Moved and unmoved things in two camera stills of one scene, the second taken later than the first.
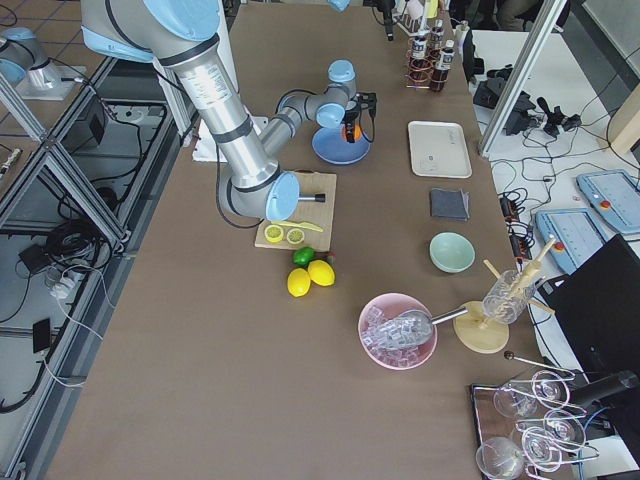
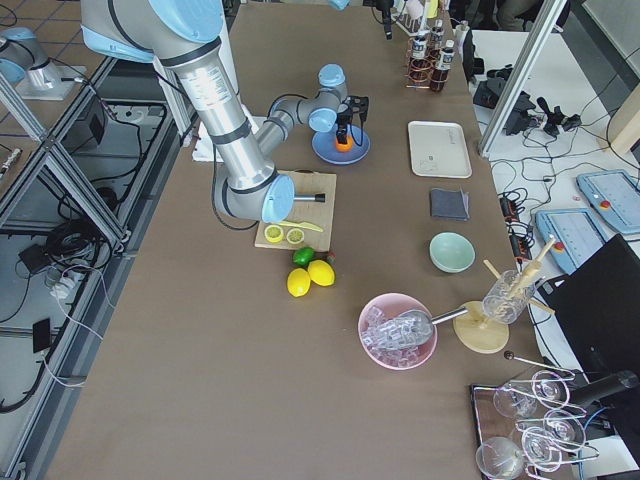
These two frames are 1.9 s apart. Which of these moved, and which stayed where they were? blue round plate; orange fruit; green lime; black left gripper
Moved: orange fruit
Stayed: green lime; black left gripper; blue round plate
